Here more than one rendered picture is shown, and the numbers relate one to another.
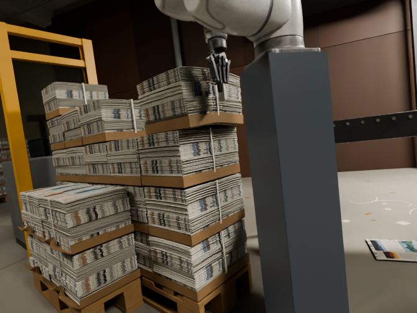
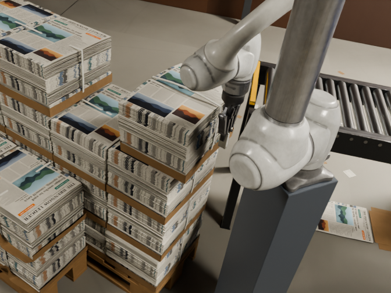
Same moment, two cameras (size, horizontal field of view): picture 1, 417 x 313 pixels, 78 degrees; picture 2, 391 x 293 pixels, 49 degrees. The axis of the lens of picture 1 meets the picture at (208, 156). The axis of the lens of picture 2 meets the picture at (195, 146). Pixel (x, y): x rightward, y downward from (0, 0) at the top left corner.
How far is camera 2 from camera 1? 1.14 m
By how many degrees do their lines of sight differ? 38
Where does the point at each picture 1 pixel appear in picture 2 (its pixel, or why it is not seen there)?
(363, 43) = not seen: outside the picture
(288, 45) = (308, 177)
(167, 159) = (148, 194)
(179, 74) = (187, 140)
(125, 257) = (75, 241)
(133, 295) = (80, 265)
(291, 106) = (290, 225)
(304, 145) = (288, 245)
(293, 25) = (320, 162)
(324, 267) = not seen: outside the picture
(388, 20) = not seen: outside the picture
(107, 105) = (52, 72)
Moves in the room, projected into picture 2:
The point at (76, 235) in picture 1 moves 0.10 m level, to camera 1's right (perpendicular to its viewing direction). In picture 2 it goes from (36, 244) to (63, 242)
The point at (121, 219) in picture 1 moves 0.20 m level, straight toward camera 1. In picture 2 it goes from (74, 213) to (92, 247)
